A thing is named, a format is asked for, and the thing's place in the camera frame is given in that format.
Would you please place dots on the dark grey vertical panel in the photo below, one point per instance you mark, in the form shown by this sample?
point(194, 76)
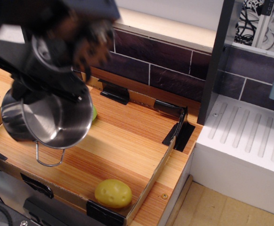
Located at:
point(223, 41)

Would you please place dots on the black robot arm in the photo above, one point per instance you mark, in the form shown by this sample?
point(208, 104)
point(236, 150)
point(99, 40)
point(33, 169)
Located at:
point(22, 19)

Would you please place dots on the cardboard fence with black tape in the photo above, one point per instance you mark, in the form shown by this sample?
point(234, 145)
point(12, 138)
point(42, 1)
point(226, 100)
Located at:
point(125, 142)

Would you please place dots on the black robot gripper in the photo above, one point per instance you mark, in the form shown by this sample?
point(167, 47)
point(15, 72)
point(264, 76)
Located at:
point(61, 65)

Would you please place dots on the stainless steel pot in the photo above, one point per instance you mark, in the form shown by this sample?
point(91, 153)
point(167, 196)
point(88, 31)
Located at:
point(47, 119)

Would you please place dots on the yellow toy potato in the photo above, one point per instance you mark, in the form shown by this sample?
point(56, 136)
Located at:
point(113, 193)

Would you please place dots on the brass screw grommet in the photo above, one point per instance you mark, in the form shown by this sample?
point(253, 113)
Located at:
point(164, 196)

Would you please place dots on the light wooden shelf ledge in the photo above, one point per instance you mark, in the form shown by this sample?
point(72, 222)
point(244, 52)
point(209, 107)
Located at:
point(166, 30)

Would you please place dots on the green toy fruit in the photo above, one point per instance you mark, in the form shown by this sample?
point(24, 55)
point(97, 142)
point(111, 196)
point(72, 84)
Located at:
point(94, 113)

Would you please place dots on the white drainboard sink unit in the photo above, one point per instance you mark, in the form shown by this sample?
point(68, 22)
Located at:
point(234, 153)

